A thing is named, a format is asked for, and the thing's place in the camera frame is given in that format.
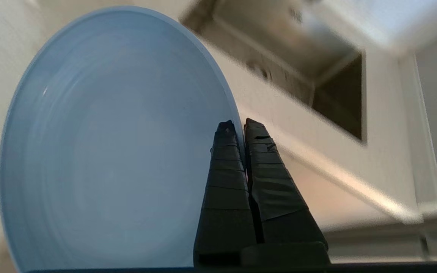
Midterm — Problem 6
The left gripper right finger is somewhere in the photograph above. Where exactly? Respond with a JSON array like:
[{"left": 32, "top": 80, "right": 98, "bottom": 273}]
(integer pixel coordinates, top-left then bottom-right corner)
[{"left": 241, "top": 118, "right": 331, "bottom": 266}]

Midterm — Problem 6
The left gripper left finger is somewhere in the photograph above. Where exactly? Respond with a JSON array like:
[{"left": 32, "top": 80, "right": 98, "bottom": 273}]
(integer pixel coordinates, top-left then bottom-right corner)
[{"left": 193, "top": 120, "right": 258, "bottom": 267}]

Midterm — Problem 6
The blue round plate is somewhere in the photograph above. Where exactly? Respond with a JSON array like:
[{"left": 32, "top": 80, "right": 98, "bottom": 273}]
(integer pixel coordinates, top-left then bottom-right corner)
[{"left": 0, "top": 6, "right": 246, "bottom": 272}]

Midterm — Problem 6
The stainless steel sink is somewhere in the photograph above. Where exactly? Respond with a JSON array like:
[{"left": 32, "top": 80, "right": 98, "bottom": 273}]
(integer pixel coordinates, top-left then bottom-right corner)
[{"left": 181, "top": 0, "right": 367, "bottom": 144}]

